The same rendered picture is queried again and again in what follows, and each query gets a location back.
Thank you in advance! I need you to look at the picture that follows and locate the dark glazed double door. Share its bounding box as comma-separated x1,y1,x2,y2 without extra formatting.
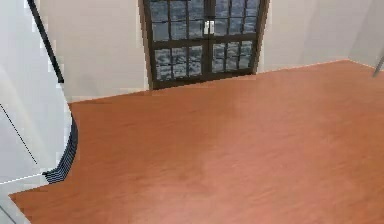
138,0,270,90

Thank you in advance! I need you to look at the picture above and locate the white fridge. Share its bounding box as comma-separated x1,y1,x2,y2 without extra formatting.
0,0,79,224

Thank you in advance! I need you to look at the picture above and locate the grey metal leg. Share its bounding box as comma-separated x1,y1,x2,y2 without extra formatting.
372,54,384,78

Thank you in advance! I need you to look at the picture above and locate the silver door handle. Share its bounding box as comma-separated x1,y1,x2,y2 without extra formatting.
203,20,215,36

